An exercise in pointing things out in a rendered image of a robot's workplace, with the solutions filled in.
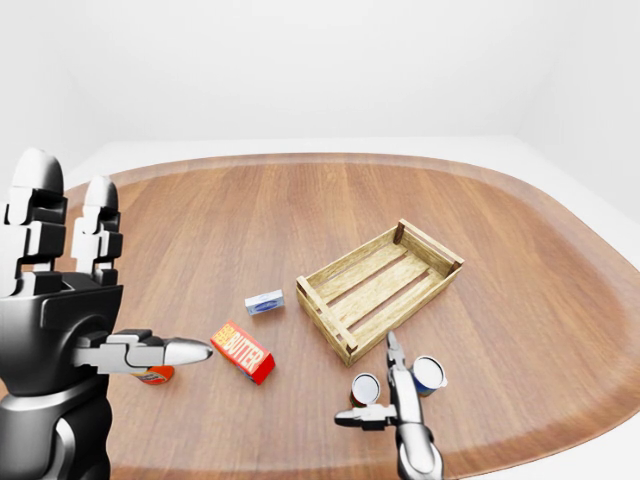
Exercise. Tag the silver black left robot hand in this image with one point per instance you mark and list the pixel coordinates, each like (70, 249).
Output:
(55, 320)

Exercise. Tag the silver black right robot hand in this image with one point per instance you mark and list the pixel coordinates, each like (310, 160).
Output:
(404, 395)

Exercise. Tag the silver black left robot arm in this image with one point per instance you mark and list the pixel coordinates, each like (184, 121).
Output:
(55, 435)

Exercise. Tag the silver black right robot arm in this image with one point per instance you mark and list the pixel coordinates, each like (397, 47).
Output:
(417, 452)

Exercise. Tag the wooden slat tray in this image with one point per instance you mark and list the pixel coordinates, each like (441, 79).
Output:
(380, 290)

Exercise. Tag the blue yellow labelled tin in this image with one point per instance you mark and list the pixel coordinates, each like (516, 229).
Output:
(428, 376)

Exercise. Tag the red green labelled tin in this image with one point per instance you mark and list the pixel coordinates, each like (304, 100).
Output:
(364, 391)

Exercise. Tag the orange labelled tin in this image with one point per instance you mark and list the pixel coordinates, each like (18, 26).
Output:
(156, 375)

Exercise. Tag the red butter box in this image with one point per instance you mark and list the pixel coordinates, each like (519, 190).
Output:
(243, 352)

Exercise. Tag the small blue white box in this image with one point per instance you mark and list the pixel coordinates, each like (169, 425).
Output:
(265, 302)

